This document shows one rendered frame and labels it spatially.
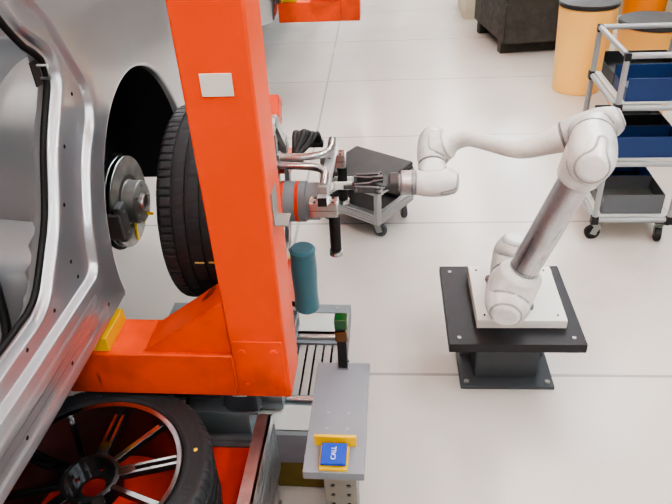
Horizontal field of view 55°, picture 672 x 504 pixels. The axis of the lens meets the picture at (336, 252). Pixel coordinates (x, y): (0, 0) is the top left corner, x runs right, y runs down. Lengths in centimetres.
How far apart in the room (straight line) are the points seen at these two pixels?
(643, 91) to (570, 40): 216
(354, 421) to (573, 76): 409
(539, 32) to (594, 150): 462
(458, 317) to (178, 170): 122
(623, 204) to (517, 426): 150
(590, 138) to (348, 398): 104
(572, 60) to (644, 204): 210
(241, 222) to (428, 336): 151
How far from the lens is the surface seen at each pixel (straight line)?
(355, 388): 206
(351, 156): 368
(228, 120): 147
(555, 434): 261
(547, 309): 259
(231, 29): 140
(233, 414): 235
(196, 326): 184
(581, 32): 545
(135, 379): 203
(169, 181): 198
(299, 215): 216
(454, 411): 262
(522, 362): 272
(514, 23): 643
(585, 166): 197
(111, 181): 225
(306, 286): 221
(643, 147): 352
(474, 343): 245
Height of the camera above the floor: 193
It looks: 34 degrees down
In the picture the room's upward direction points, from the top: 3 degrees counter-clockwise
